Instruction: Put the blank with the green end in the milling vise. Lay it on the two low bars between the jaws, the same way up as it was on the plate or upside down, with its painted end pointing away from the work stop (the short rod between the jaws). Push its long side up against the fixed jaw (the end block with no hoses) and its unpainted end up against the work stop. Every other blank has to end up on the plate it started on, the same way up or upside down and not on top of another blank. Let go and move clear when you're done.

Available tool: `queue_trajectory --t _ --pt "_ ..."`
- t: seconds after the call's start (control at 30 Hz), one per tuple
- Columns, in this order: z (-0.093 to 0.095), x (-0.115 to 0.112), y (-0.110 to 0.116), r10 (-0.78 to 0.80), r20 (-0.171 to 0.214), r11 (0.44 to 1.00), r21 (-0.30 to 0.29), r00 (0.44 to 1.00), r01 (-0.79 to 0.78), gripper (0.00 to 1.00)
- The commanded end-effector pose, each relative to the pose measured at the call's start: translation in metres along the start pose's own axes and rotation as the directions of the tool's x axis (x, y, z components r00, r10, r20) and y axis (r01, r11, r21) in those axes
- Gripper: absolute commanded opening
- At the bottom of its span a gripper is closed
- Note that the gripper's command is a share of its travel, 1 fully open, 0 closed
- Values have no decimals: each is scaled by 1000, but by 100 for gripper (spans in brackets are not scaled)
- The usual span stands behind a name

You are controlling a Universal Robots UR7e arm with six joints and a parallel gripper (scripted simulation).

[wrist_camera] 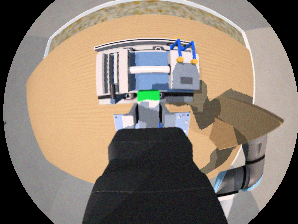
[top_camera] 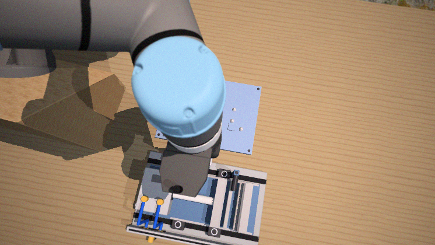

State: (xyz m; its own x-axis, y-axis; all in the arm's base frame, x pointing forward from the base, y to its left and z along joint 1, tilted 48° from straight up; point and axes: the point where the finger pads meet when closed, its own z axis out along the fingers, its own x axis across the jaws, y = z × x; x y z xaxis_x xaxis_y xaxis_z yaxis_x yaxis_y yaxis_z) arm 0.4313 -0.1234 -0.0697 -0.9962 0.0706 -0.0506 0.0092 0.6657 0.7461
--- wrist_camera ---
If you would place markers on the white flat bar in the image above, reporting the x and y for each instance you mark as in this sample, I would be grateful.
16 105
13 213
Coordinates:
116 71

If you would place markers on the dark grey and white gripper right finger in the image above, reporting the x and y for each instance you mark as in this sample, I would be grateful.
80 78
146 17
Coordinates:
166 118

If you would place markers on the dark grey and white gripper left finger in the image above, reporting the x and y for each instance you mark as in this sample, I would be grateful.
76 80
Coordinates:
131 119

